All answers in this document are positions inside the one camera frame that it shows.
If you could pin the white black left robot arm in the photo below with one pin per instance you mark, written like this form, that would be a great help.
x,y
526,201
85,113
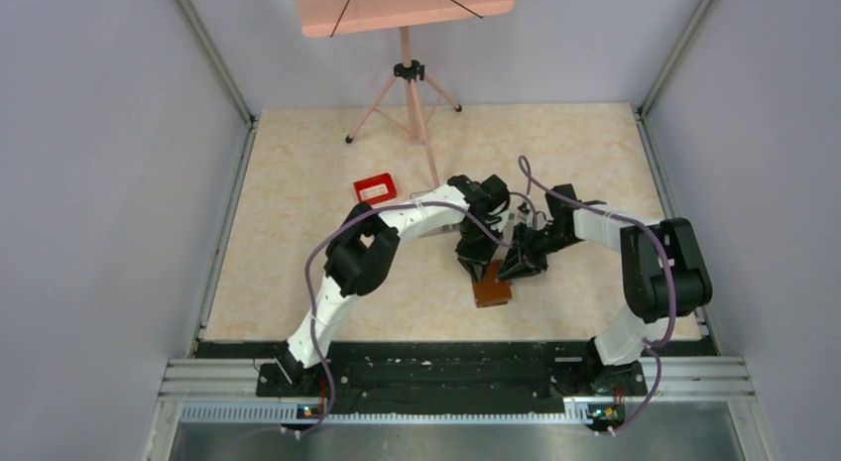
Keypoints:
x,y
360,254

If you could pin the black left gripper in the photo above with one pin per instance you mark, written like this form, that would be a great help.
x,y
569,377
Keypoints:
x,y
481,255

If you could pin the aluminium frame rail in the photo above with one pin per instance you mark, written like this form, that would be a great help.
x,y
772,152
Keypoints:
x,y
217,390

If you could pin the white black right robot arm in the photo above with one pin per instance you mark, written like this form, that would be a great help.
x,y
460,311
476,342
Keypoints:
x,y
663,273

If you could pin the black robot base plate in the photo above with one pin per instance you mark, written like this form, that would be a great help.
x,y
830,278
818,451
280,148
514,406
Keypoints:
x,y
418,364

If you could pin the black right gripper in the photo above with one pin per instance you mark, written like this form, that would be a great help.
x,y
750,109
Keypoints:
x,y
514,265

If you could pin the pink music stand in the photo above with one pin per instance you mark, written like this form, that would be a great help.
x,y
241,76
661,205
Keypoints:
x,y
331,18

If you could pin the brown leather card holder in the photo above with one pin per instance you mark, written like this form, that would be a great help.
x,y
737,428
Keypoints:
x,y
491,291

